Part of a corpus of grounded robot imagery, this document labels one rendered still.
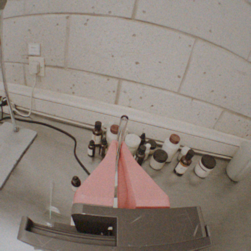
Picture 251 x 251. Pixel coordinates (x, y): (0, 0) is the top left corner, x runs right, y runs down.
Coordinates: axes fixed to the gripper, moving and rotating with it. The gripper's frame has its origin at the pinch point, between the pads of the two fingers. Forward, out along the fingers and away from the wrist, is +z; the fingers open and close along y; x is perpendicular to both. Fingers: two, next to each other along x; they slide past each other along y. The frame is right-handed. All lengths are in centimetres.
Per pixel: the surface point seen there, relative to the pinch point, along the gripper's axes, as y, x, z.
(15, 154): 33, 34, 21
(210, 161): -40, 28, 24
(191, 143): -36, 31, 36
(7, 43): 53, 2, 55
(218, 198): -43, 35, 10
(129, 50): -3.1, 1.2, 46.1
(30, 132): 32, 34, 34
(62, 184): 12.5, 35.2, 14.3
